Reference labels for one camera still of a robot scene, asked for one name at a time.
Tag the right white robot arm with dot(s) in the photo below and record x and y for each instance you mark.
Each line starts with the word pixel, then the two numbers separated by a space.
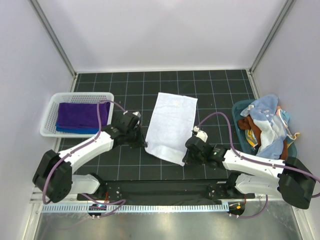
pixel 289 179

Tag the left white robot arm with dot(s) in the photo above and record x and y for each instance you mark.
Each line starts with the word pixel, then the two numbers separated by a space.
pixel 56 174

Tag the purple towel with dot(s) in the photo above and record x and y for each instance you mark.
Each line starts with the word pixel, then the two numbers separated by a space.
pixel 83 113

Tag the slotted white cable duct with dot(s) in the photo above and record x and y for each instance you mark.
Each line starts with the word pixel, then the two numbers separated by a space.
pixel 87 207

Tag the white cloth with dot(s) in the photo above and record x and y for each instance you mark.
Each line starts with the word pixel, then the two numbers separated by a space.
pixel 170 126

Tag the teal translucent laundry basket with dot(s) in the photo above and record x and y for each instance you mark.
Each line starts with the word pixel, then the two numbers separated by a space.
pixel 236 110

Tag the brown cloth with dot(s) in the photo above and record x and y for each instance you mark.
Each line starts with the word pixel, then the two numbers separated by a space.
pixel 247 124

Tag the white perforated plastic basket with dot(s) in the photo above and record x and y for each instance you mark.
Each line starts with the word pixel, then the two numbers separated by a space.
pixel 48 128

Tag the yellow patterned cloth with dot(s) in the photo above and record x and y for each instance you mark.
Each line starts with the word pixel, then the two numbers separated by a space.
pixel 251 139

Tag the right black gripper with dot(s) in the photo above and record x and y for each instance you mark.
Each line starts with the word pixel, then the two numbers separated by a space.
pixel 187 159

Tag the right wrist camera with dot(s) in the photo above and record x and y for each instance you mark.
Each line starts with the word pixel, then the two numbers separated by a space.
pixel 200 133

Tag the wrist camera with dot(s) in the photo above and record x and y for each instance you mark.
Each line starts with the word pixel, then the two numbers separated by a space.
pixel 200 133
pixel 132 117

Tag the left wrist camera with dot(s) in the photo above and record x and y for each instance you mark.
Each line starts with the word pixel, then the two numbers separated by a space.
pixel 132 117

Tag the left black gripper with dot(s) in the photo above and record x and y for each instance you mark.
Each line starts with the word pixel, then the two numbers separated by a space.
pixel 141 142

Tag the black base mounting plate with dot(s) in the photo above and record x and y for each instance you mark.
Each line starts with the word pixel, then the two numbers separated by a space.
pixel 170 192

